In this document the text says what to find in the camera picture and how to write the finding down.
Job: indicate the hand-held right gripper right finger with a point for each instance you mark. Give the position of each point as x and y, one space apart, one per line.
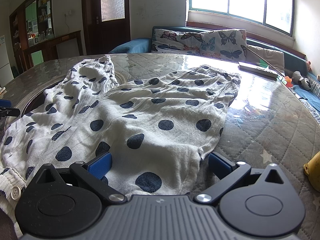
218 163

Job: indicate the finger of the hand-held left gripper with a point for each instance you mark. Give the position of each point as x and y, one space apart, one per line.
5 103

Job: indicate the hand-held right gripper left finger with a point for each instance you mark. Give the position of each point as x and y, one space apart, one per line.
100 166

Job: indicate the white polka dot pants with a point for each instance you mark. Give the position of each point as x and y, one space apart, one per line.
150 105

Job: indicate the white fridge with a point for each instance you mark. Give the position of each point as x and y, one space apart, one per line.
5 60

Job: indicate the dark wooden desk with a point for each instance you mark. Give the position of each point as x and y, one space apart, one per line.
50 42

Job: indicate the dark wooden shelf cabinet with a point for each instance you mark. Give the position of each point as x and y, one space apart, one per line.
21 25

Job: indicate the white buttoned polka dot shirt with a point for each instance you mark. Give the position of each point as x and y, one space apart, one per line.
10 192

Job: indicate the flat book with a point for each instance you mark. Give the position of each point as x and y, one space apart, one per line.
255 69

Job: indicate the orange toy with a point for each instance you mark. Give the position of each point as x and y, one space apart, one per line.
288 81

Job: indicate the thin stick toy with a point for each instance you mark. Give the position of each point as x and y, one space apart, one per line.
265 60

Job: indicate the beige cushion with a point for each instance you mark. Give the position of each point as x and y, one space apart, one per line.
267 57

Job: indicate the grey plush toy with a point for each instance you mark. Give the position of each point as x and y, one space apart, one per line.
301 80

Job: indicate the butterfly print cushion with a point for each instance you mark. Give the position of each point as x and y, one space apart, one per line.
225 43
175 41

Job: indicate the teal sofa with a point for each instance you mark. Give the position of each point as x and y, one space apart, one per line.
135 45

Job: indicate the dark wooden door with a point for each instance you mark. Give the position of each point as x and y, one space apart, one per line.
107 30

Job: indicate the pink plush toy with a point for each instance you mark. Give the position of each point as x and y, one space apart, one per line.
309 65

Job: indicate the white wall socket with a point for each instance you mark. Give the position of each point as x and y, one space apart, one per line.
68 13

